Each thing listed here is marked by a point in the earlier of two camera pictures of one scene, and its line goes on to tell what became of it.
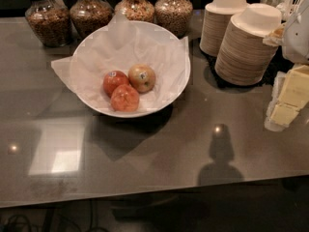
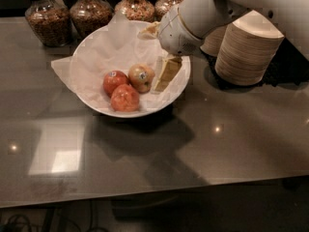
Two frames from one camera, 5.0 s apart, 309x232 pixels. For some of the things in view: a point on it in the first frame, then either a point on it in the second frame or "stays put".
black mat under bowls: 279,64 stays put
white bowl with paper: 120,45 stays put
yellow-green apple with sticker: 142,77 stays put
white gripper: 297,42 → 175,33
